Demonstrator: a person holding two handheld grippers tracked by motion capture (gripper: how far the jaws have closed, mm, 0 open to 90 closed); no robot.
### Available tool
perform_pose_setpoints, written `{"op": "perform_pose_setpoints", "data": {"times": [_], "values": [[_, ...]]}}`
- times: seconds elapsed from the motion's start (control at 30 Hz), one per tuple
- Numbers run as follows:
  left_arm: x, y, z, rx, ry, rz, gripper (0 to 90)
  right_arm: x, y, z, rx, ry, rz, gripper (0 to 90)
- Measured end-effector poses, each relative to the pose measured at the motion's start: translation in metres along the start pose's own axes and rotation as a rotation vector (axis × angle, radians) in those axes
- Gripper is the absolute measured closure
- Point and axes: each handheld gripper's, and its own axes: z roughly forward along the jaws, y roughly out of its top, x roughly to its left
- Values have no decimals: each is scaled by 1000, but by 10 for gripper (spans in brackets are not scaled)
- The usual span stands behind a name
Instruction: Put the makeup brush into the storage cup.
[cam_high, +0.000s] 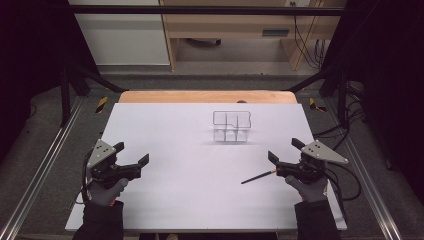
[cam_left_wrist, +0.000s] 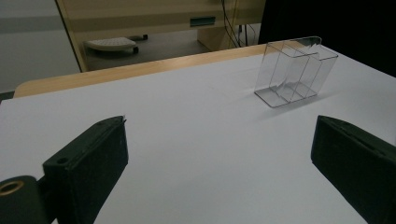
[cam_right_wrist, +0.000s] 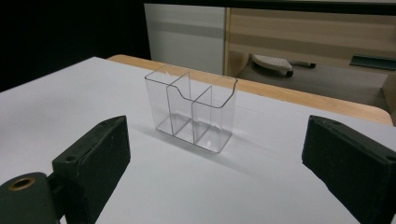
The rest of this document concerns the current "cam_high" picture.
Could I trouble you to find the black floor cable bundle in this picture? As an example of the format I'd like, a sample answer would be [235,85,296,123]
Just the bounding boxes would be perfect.
[312,81,366,163]

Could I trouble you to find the black curtain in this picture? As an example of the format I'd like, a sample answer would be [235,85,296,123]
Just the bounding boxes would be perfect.
[0,0,101,165]
[319,0,424,205]

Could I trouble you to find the clear acrylic organizer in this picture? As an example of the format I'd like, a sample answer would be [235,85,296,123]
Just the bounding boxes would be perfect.
[212,110,253,144]

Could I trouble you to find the wooden table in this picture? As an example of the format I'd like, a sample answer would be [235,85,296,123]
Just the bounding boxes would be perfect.
[118,90,298,105]

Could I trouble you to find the person's left hand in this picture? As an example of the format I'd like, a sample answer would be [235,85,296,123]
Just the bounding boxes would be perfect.
[87,177,130,208]

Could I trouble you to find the black horizontal frame bar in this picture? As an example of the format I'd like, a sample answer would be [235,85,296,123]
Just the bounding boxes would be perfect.
[69,5,347,17]

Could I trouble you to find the white table board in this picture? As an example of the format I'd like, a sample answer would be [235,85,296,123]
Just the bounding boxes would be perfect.
[64,102,348,232]

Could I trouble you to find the left hand-held gripper cable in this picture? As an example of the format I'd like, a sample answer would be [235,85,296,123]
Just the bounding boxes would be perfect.
[73,149,96,205]

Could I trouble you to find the person's right hand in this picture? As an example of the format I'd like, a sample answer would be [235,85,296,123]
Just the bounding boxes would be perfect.
[284,174,330,204]

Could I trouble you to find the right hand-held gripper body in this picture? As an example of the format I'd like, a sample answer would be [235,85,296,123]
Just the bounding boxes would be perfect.
[275,139,350,185]

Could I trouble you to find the yellow clamp left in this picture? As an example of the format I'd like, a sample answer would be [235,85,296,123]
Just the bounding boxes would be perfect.
[95,96,110,114]

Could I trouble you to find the right hand-held gripper cable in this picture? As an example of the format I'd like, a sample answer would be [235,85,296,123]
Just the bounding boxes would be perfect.
[323,162,363,225]

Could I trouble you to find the hanging black cables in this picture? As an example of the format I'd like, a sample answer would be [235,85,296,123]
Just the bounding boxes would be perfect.
[289,1,330,70]

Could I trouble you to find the hand-held gripper cable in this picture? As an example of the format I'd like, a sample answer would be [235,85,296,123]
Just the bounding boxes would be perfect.
[73,149,96,205]
[323,162,363,225]

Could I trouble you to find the yellow clamp right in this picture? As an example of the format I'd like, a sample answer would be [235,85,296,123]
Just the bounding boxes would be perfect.
[308,97,328,113]

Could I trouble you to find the aluminium floor rail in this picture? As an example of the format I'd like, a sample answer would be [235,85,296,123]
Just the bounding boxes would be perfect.
[323,97,405,240]
[0,95,85,240]

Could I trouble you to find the black frame post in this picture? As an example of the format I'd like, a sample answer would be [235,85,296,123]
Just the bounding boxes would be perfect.
[287,64,350,127]
[59,62,130,128]

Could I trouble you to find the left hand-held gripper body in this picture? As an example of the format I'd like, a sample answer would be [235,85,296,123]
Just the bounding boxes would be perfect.
[87,139,143,190]

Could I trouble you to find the yellow clamp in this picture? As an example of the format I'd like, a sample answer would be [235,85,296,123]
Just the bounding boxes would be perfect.
[95,96,110,114]
[308,97,328,113]

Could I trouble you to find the white cabinet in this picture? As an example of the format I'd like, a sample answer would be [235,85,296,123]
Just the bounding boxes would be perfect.
[67,0,171,67]

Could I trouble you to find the light wooden desk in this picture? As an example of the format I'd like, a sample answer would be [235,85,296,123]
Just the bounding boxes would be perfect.
[159,0,348,72]

